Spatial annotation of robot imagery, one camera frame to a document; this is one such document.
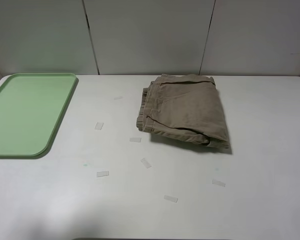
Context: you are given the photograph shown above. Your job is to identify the clear tape piece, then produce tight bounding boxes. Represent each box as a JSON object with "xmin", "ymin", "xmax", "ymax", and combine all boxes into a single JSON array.
[
  {"xmin": 212, "ymin": 179, "xmax": 226, "ymax": 187},
  {"xmin": 164, "ymin": 195, "xmax": 178, "ymax": 203},
  {"xmin": 94, "ymin": 122, "xmax": 104, "ymax": 131},
  {"xmin": 96, "ymin": 171, "xmax": 109, "ymax": 178},
  {"xmin": 129, "ymin": 137, "xmax": 142, "ymax": 143},
  {"xmin": 140, "ymin": 158, "xmax": 152, "ymax": 169}
]

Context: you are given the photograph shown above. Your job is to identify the light green plastic tray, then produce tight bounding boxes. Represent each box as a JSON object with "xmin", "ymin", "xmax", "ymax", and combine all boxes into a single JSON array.
[{"xmin": 0, "ymin": 73, "xmax": 79, "ymax": 159}]

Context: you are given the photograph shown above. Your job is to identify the khaki shorts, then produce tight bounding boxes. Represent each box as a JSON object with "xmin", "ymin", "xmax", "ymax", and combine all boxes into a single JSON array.
[{"xmin": 136, "ymin": 74, "xmax": 231, "ymax": 149}]

